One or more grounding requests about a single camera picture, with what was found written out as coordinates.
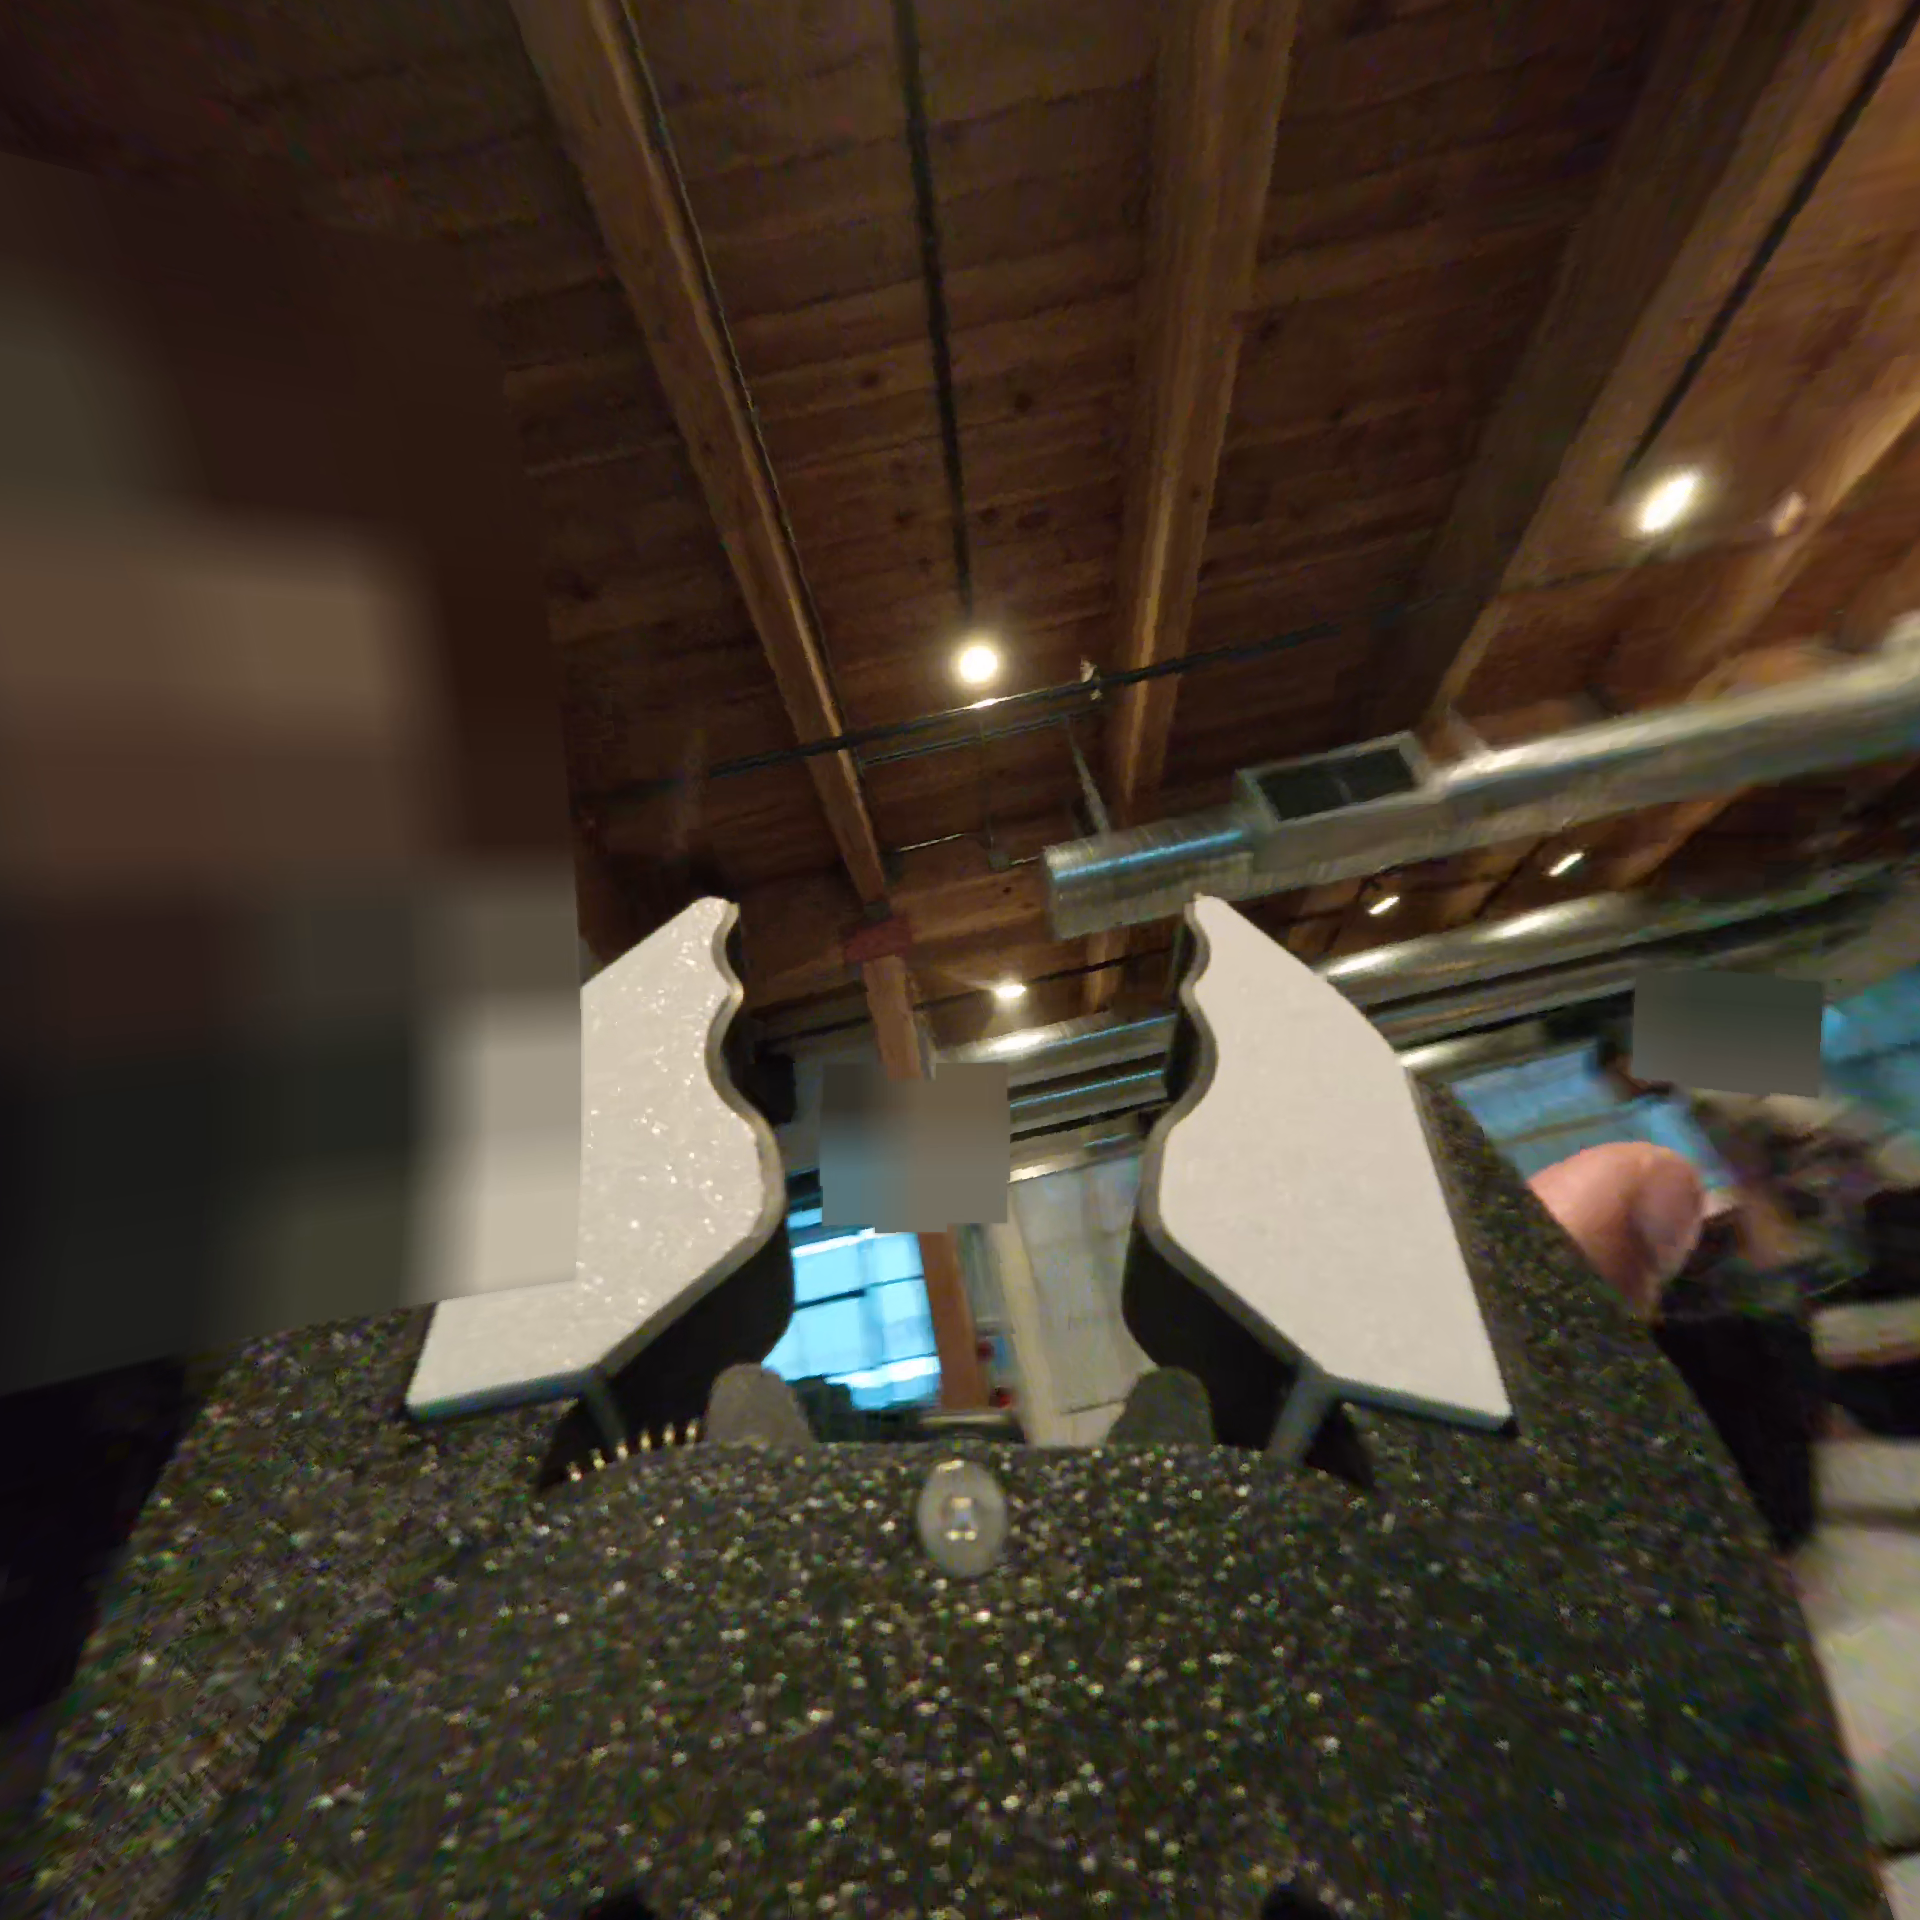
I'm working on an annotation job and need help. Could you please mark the wooden column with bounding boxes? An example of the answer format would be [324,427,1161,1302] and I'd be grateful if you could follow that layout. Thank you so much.
[861,937,992,1412]

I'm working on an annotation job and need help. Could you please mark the person's right hand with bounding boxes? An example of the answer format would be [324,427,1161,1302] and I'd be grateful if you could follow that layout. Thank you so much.
[1527,1140,1709,1327]

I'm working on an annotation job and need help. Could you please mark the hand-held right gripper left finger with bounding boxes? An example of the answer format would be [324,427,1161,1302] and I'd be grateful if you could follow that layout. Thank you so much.
[405,896,789,1449]

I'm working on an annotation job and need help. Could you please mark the metal ceiling duct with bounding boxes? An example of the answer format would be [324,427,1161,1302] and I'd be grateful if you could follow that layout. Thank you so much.
[1041,616,1920,944]

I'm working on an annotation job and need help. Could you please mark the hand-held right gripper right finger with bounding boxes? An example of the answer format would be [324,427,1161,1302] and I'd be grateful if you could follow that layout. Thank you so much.
[1121,896,1517,1466]

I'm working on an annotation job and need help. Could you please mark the bright window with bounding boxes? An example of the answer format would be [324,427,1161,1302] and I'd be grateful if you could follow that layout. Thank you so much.
[765,1224,939,1412]

